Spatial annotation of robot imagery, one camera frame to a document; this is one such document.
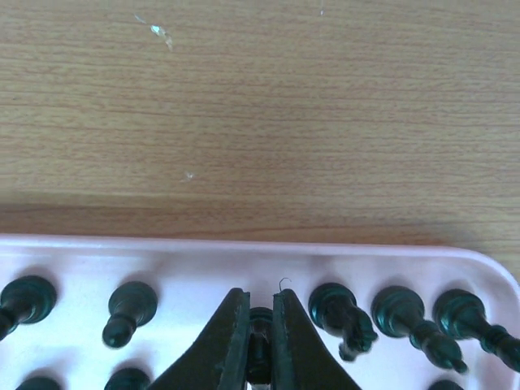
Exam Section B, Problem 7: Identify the black pawn two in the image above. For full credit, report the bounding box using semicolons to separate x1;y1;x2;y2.
1;275;58;340

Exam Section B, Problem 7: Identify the pink plastic tray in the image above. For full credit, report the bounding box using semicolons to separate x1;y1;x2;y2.
1;234;519;389

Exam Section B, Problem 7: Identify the black pawn five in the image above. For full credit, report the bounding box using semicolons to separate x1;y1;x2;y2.
15;375;62;390

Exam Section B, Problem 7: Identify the black bishop piece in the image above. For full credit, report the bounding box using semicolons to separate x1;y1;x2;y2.
370;285;469;374

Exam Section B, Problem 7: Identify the black knight piece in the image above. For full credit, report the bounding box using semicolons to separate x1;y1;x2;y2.
246;307;273;389

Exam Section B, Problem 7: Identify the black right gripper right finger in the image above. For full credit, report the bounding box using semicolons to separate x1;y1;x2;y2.
271;288;360;390

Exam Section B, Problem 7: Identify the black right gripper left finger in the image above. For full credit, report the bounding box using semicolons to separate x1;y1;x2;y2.
149;288;250;390

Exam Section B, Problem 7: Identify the black pawn three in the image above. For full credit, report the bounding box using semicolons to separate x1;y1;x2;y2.
102;280;158;349

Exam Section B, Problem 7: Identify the black pawn six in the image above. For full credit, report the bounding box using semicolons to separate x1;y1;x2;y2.
104;367;151;390

